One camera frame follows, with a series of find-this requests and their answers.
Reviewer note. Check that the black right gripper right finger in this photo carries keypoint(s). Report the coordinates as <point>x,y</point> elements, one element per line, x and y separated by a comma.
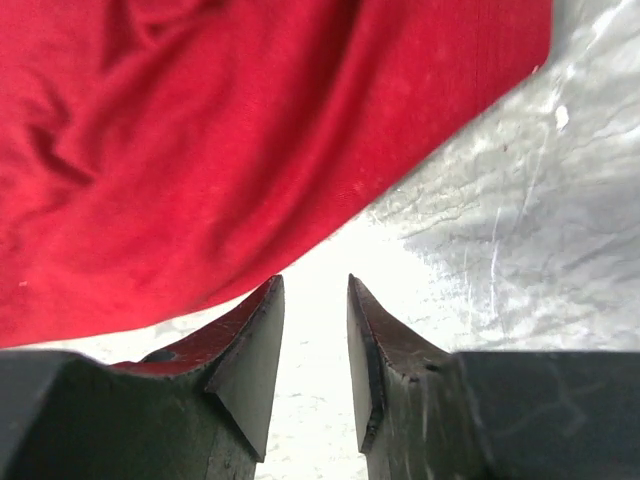
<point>424,413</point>

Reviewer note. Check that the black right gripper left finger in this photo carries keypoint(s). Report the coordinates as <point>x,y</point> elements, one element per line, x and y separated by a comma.
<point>199,408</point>

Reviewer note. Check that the red t shirt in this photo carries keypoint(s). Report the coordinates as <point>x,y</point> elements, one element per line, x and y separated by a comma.
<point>162,157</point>

